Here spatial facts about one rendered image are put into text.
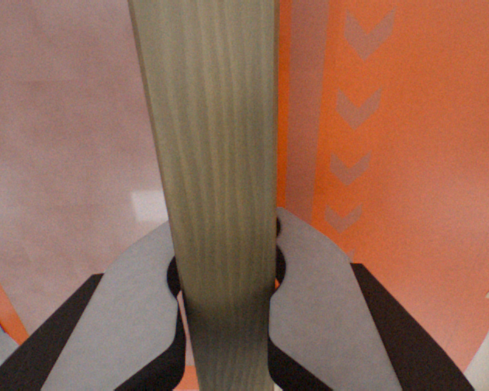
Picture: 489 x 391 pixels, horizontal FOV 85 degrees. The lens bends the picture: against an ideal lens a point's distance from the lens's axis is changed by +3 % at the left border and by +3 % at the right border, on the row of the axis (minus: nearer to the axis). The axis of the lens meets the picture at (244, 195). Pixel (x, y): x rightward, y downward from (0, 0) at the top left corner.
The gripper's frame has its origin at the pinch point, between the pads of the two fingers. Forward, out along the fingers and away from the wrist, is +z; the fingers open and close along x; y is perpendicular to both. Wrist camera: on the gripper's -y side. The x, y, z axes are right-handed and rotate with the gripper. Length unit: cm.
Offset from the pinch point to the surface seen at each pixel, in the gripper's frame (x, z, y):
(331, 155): 6.0, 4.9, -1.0
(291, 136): 3.5, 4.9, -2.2
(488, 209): 16.8, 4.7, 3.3
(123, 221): -7.8, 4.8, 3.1
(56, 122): -10.1, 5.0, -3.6
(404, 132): 10.2, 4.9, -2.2
